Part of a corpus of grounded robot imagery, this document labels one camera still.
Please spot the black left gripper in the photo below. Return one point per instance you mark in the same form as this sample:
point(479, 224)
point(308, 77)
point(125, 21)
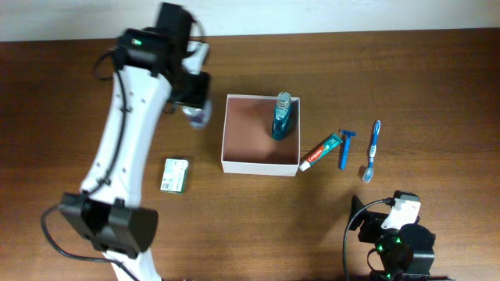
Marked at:
point(194, 94)

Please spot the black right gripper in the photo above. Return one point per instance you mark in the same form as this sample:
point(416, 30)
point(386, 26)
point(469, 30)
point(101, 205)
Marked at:
point(367, 225)

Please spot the green white soap box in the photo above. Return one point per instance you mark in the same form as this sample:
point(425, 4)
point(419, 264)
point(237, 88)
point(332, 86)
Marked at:
point(174, 175)

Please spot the teal mouthwash bottle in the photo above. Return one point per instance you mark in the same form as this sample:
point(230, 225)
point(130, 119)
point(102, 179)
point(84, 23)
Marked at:
point(282, 112)

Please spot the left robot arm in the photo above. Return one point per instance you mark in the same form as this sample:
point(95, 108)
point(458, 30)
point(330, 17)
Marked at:
point(155, 70)

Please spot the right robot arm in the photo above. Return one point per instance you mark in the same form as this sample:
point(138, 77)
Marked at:
point(407, 255)

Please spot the blue white toothbrush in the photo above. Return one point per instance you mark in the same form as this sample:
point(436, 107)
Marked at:
point(368, 174)

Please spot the green red toothpaste tube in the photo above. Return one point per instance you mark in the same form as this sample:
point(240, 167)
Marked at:
point(329, 144)

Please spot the blue disposable razor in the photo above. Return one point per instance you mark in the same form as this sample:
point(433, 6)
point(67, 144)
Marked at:
point(347, 135)

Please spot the white cardboard box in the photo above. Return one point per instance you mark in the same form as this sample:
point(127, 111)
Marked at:
point(247, 144)

